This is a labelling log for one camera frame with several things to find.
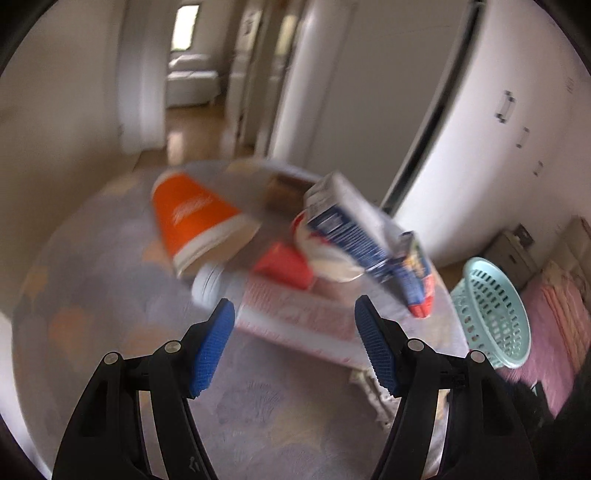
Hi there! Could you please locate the large metal wardrobe handle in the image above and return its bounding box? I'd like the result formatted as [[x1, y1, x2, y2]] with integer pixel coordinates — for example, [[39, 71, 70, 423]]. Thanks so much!
[[496, 90, 516, 122]]

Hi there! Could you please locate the white wardrobe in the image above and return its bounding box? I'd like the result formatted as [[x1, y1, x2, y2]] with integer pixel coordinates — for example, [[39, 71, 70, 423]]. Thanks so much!
[[382, 0, 591, 269]]

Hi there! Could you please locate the pink blanket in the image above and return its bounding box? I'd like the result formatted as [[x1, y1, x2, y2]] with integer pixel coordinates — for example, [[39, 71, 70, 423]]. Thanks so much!
[[501, 258, 591, 416]]

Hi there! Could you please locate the red small box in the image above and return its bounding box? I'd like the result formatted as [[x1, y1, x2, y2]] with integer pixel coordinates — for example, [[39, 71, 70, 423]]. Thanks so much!
[[252, 242, 315, 291]]

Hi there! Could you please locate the brown cardboard box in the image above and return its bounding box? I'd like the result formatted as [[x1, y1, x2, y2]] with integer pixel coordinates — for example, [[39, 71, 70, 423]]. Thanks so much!
[[265, 173, 315, 209]]

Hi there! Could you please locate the white paper bowl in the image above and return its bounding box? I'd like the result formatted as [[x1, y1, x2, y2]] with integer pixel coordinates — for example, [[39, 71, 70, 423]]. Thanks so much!
[[290, 210, 366, 284]]

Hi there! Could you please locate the blue and white milk carton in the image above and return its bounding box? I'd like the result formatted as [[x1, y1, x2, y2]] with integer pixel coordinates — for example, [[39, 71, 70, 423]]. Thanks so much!
[[303, 172, 408, 285]]

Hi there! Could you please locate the blue snack packet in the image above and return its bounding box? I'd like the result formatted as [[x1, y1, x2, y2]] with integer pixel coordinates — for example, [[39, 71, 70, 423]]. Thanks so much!
[[392, 231, 437, 320]]

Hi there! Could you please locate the orange paper cup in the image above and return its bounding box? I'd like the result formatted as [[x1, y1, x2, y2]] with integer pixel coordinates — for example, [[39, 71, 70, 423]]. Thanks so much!
[[152, 169, 262, 278]]

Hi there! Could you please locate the beige folded bedding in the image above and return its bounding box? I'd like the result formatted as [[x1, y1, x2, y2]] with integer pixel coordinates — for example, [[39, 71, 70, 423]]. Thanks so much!
[[551, 216, 591, 289]]

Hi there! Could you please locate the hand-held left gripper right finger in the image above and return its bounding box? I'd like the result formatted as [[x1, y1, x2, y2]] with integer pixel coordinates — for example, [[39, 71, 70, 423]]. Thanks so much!
[[354, 295, 539, 480]]

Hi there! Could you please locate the teal plastic basket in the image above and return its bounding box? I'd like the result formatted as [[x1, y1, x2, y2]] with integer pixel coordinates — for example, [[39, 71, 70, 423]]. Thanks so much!
[[450, 257, 532, 370]]

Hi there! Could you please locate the plastic bottle with pink label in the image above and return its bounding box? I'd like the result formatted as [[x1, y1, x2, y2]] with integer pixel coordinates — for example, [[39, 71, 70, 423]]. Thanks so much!
[[191, 262, 371, 366]]

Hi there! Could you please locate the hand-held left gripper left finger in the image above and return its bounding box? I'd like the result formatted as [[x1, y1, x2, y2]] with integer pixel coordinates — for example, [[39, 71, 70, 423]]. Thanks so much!
[[53, 298, 237, 480]]

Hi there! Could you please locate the white sofa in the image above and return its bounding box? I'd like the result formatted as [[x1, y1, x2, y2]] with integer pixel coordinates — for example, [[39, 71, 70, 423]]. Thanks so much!
[[165, 52, 221, 108]]

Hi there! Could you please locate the beige cardboard box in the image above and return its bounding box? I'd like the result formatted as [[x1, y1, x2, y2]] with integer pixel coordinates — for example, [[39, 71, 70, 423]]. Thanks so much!
[[482, 224, 539, 289]]

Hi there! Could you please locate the window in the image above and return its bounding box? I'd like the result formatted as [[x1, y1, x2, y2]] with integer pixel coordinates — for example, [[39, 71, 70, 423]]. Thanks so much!
[[172, 4, 201, 52]]

